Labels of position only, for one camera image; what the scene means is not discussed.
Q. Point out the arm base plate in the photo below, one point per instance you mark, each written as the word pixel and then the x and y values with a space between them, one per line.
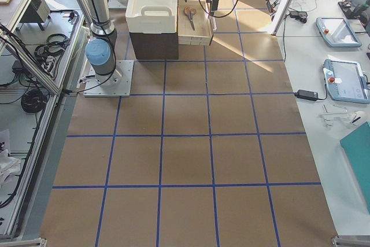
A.
pixel 119 84

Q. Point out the lower teach pendant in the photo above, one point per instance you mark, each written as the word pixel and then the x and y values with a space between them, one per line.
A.
pixel 345 81

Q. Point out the teal board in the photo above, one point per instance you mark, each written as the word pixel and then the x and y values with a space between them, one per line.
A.
pixel 356 146

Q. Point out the white drawer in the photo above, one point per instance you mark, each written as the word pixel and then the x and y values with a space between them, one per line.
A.
pixel 202 35

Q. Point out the upper teach pendant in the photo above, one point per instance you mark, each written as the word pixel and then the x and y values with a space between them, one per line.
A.
pixel 337 32

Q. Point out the black power adapter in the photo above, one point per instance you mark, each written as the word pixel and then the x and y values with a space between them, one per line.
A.
pixel 307 95

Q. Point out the teach pendant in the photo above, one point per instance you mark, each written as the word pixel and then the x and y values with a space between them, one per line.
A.
pixel 337 32
pixel 345 81

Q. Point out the grey electronics box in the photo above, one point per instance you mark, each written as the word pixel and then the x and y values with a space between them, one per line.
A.
pixel 37 12

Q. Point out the orange handled scissors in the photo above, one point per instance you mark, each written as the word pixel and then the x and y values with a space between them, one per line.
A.
pixel 190 12

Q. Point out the dark wooden drawer cabinet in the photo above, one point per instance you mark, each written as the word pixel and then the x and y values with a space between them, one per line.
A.
pixel 163 46

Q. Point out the white plastic tray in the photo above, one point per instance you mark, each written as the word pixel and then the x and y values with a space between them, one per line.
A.
pixel 152 16

